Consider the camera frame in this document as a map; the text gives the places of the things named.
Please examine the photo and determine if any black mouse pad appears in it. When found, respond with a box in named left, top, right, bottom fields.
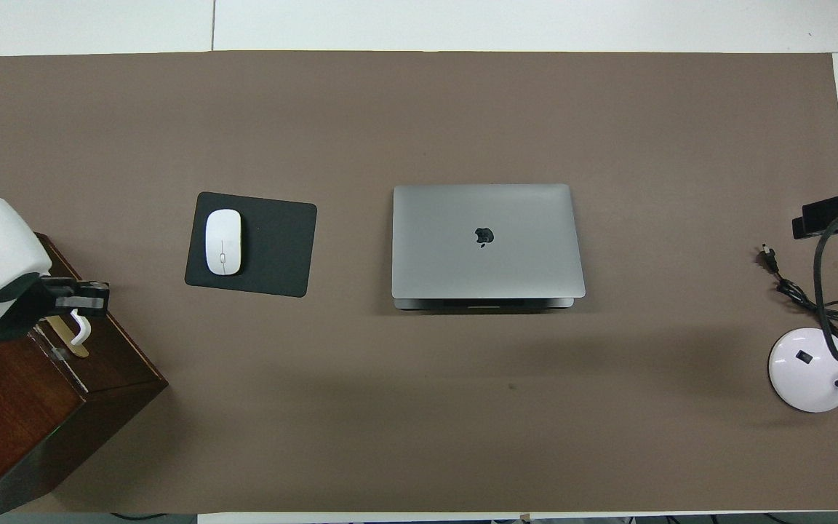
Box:
left=185, top=191, right=318, bottom=298

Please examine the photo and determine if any brown table mat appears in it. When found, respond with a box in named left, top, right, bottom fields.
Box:
left=0, top=51, right=838, bottom=514

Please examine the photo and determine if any white desk lamp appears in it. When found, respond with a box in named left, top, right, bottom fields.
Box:
left=768, top=260, right=838, bottom=413

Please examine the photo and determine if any white computer mouse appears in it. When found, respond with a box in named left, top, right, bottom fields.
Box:
left=205, top=209, right=243, bottom=277

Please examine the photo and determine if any gold handle plate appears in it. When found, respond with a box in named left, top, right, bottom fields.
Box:
left=44, top=314, right=90, bottom=359

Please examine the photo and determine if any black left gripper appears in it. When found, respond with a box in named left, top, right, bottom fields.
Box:
left=0, top=273, right=111, bottom=344

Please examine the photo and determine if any silver grey laptop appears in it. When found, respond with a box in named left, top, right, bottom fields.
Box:
left=391, top=183, right=586, bottom=312

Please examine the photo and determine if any black lamp power cord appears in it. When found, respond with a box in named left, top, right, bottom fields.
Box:
left=757, top=246, right=838, bottom=339

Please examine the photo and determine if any dark wooden box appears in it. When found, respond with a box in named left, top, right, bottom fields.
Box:
left=0, top=233, right=169, bottom=522

